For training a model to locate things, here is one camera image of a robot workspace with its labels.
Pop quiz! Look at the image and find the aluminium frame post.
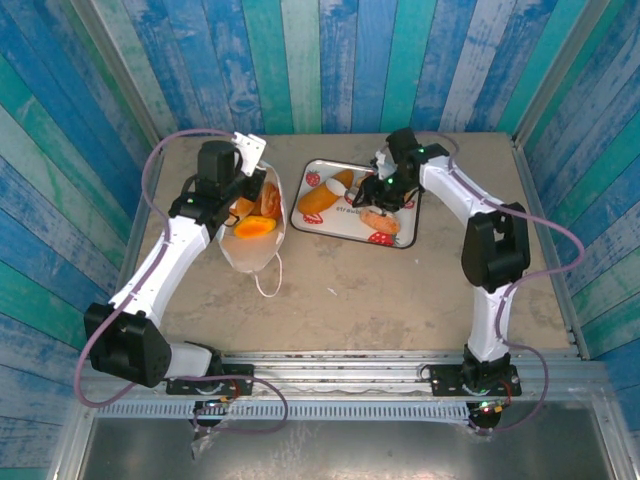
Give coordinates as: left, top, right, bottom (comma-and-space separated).
512, 0, 609, 149
69, 0, 166, 151

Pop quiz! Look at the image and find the stainless steel sheet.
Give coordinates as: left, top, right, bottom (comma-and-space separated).
77, 417, 619, 480

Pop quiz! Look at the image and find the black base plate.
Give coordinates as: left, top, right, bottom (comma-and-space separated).
165, 361, 256, 397
428, 363, 522, 398

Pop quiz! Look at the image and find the right controller board with LEDs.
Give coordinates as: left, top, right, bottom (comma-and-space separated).
472, 398, 507, 417

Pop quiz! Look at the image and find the floral print paper bag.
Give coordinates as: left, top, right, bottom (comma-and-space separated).
218, 162, 290, 300

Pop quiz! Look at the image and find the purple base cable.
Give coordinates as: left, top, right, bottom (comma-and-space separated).
191, 373, 290, 435
467, 346, 550, 435

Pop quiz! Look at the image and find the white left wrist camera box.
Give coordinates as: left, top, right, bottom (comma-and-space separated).
231, 131, 268, 177

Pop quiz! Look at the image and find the white strawberry print tray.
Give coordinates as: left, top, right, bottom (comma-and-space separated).
289, 158, 422, 250

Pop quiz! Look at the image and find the left controller board with LEDs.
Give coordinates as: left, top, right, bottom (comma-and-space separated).
193, 397, 236, 417

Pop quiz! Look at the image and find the grey slotted cable duct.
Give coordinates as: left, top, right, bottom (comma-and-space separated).
93, 401, 472, 422

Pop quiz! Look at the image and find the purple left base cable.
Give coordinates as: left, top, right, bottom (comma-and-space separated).
191, 373, 290, 435

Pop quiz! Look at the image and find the pale golden round bun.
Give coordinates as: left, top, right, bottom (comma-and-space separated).
233, 196, 257, 222

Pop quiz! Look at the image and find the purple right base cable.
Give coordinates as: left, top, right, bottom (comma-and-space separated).
467, 346, 550, 435

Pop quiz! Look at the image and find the long bread with white band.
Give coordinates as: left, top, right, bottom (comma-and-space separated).
297, 168, 357, 215

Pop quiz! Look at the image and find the aluminium left frame post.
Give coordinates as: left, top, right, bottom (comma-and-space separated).
69, 0, 166, 151

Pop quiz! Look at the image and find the aluminium right frame post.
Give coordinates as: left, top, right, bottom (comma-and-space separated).
512, 0, 609, 149

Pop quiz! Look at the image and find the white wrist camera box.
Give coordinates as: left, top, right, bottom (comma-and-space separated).
371, 146, 392, 177
231, 131, 268, 177

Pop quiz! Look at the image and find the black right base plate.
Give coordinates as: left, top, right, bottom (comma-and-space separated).
428, 363, 522, 398

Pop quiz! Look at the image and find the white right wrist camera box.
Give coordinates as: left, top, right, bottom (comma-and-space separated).
371, 146, 392, 177

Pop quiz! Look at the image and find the aluminium left side rail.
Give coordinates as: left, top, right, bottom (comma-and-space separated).
93, 147, 167, 360

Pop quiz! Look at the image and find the aluminium right side rail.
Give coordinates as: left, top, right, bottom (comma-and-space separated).
510, 139, 592, 361

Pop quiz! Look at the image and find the aluminium mounting rail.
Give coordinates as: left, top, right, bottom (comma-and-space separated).
74, 349, 611, 401

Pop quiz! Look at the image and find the sugar dusted oval bread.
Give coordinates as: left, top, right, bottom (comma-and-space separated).
358, 207, 402, 236

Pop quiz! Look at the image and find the bright orange bun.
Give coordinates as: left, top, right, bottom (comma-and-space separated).
232, 216, 278, 241

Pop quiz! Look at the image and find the controller board with leds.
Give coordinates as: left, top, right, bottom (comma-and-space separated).
193, 397, 236, 417
472, 398, 507, 417

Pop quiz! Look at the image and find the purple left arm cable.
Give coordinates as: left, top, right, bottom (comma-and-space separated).
73, 128, 236, 407

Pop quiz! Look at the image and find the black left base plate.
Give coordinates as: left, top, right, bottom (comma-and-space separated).
165, 361, 256, 397

